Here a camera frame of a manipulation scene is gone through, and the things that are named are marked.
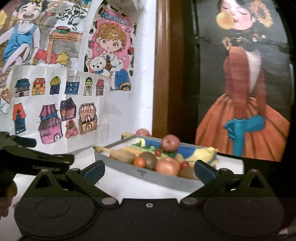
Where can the brown kiwi in tray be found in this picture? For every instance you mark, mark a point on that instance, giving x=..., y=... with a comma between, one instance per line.
x=150, y=160

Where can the pale green pear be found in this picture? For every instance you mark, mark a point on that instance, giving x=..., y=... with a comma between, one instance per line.
x=126, y=135

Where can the brown wooden frame post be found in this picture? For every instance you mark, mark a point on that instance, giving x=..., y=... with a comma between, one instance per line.
x=168, y=70

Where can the small red cherry tomato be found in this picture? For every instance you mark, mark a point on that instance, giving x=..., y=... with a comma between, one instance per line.
x=158, y=153

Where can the orange tangerine near tray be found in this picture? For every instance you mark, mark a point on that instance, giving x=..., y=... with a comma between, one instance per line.
x=139, y=162

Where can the houses drawing paper sheet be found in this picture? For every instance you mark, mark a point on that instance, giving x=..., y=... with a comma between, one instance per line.
x=62, y=109

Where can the laughing child drawing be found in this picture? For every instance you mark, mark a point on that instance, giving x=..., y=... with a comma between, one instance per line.
x=45, y=33

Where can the grey cardboard tray box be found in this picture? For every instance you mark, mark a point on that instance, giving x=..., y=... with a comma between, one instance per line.
x=172, y=182

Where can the painting of orange dress lady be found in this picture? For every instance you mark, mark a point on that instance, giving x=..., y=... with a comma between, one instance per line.
x=245, y=79

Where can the colourful dinosaur drawing liner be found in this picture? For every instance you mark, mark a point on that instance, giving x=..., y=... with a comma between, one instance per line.
x=189, y=154

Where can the large yellow banana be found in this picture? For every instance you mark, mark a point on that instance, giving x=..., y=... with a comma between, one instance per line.
x=120, y=155

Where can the red apple behind tray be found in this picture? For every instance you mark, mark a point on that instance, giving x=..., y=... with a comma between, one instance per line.
x=143, y=132

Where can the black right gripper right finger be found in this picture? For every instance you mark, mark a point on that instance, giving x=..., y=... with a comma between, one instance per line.
x=223, y=183

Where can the red apple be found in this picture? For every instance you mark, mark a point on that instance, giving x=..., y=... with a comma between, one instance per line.
x=170, y=143
x=168, y=166
x=143, y=132

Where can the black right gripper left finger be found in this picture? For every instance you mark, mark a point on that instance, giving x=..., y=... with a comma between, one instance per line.
x=68, y=187

